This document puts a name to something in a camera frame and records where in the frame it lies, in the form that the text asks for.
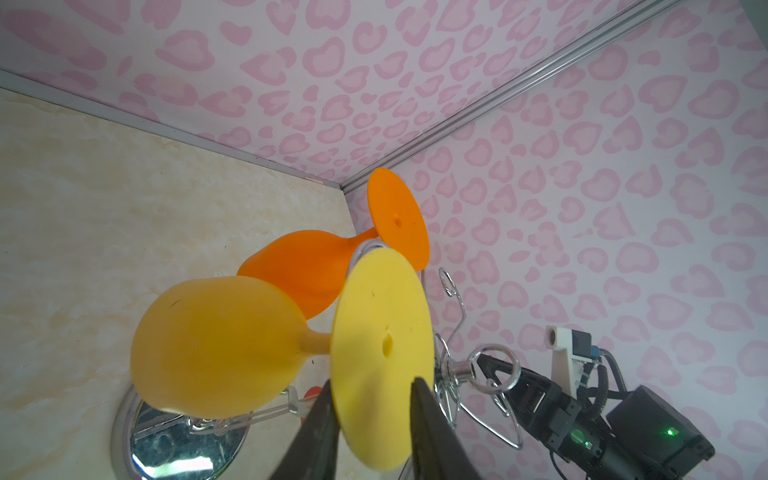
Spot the right corner aluminium post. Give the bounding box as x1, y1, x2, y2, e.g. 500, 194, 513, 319
340, 0, 680, 194

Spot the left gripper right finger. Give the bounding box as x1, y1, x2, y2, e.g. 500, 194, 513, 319
410, 377, 481, 480

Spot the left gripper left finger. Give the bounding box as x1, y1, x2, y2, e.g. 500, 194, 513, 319
271, 380, 340, 480

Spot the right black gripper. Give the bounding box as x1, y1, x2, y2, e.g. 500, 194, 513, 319
476, 354, 606, 474

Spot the orange wine glass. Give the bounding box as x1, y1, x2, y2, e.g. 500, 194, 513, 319
237, 168, 430, 319

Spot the chrome wire glass rack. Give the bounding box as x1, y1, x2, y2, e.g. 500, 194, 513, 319
110, 240, 503, 479

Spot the red wine glass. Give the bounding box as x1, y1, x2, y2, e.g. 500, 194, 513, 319
303, 386, 323, 401

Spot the yellow wine glass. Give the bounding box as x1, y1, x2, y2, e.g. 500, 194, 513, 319
130, 248, 434, 471

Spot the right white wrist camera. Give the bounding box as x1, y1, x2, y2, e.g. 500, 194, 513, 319
545, 326, 598, 398

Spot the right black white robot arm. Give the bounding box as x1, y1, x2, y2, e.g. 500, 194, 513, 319
504, 359, 716, 479

